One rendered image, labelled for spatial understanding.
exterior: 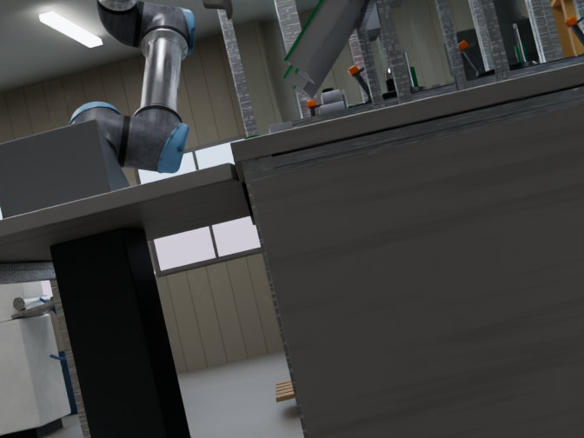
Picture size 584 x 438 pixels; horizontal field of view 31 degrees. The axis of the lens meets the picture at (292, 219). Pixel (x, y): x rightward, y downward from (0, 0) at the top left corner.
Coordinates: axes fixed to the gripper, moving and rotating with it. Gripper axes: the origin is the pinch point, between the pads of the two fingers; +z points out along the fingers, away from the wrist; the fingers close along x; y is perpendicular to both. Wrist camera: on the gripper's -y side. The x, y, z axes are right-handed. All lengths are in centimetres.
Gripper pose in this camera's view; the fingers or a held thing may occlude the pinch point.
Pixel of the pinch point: (231, 12)
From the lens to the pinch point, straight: 228.5
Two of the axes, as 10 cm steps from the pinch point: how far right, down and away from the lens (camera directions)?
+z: 2.2, 9.7, -0.6
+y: -9.7, 2.2, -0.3
